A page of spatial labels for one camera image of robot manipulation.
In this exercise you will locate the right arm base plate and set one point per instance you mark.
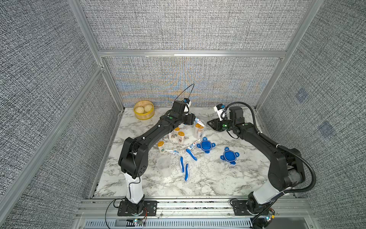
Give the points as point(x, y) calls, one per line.
point(240, 208)

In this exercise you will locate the orange cap bottle two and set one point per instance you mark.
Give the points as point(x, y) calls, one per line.
point(175, 133)

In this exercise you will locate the left cream dumpling bun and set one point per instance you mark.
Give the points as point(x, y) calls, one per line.
point(139, 110)

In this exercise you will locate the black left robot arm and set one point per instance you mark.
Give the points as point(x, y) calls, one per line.
point(133, 158)

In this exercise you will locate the aluminium front rail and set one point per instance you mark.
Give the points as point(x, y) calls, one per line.
point(195, 213)

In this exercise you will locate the orange cap bottle one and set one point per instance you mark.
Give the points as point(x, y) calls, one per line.
point(198, 130)

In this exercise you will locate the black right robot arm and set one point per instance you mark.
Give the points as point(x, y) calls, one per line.
point(288, 171)

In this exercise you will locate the yellow bamboo steamer basket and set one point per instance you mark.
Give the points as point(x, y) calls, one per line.
point(144, 116)

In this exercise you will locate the orange cap bottle four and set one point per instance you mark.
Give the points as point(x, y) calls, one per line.
point(161, 146)

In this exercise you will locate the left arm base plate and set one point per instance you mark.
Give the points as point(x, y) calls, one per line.
point(143, 208)

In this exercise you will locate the clear plastic container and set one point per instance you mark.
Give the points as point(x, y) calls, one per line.
point(198, 131)
point(164, 166)

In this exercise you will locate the toothpaste tube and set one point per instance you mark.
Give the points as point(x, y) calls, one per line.
point(175, 152)
point(200, 122)
point(193, 144)

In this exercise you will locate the right cream dumpling bun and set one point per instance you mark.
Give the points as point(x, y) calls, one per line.
point(148, 108)

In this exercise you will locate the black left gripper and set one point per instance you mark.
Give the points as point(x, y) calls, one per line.
point(190, 119)

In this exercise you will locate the cream dumpling bun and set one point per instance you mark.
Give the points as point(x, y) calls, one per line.
point(139, 110)
point(148, 108)

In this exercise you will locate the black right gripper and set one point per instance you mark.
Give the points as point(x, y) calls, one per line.
point(217, 124)

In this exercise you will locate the blue lid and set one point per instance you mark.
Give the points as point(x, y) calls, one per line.
point(230, 156)
point(206, 145)

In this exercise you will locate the orange cap bottle three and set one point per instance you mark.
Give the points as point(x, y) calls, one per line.
point(181, 137)

